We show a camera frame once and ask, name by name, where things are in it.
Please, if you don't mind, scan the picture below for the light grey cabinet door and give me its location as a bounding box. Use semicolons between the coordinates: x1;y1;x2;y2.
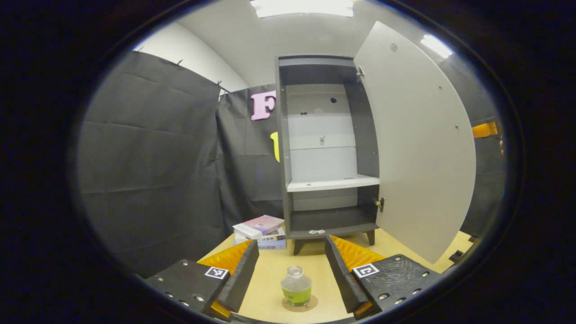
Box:
353;21;477;264

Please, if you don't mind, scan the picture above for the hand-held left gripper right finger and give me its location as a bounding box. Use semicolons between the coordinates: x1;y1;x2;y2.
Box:
324;234;444;320

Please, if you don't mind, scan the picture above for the rectangular ceiling light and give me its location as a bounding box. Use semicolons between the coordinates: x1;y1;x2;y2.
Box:
420;34;454;59

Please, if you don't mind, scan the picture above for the dark grey cabinet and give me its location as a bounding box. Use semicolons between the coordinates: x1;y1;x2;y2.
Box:
275;55;382;256

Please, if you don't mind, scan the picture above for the round brown coaster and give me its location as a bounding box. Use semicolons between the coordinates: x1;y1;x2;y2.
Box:
282;293;318;312

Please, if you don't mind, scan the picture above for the clear green label bottle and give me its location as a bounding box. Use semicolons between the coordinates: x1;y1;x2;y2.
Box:
281;265;313;307

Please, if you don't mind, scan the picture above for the pink cover book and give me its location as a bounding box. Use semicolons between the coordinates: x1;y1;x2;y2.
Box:
232;215;285;240

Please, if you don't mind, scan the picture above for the large ceiling light panel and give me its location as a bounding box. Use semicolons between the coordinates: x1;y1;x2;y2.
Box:
250;0;356;18

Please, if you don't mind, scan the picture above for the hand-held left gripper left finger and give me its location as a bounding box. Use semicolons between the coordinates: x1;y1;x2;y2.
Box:
144;239;260;318

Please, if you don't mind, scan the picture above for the white book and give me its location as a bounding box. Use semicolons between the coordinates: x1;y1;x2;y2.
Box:
234;227;287;243

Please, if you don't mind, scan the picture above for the blue book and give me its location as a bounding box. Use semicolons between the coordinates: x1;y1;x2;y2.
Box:
256;238;287;251

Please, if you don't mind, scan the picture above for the black backdrop cloth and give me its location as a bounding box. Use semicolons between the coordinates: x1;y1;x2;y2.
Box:
74;50;507;279

